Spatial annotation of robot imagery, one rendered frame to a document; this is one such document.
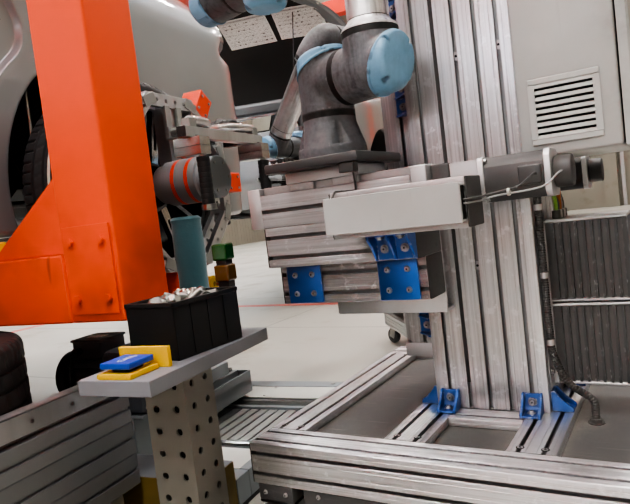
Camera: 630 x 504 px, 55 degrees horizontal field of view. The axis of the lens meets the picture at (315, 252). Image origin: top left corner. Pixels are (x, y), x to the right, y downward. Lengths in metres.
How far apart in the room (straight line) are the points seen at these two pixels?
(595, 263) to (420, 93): 0.52
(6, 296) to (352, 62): 1.00
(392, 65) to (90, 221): 0.73
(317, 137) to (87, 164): 0.51
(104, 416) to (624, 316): 1.13
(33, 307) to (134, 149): 0.45
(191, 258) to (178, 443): 0.63
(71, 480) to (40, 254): 0.52
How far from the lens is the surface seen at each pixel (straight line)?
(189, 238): 1.75
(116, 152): 1.43
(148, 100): 1.89
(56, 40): 1.51
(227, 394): 2.14
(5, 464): 1.32
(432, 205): 1.05
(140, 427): 1.76
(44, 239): 1.55
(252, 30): 5.40
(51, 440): 1.38
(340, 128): 1.29
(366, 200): 1.10
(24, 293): 1.61
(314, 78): 1.31
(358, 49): 1.23
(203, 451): 1.32
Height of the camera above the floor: 0.71
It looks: 4 degrees down
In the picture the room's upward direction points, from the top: 7 degrees counter-clockwise
